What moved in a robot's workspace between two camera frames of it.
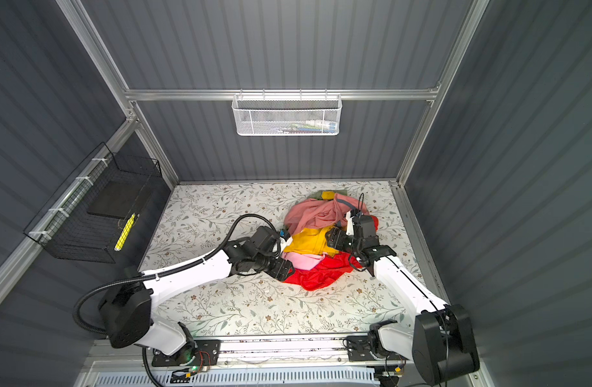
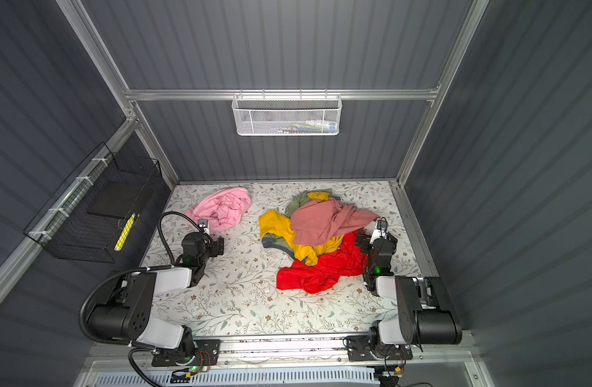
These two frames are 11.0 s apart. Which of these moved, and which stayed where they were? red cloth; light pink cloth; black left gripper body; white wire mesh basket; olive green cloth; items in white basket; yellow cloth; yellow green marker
Moved: yellow cloth; light pink cloth; black left gripper body; olive green cloth
Stayed: items in white basket; white wire mesh basket; yellow green marker; red cloth
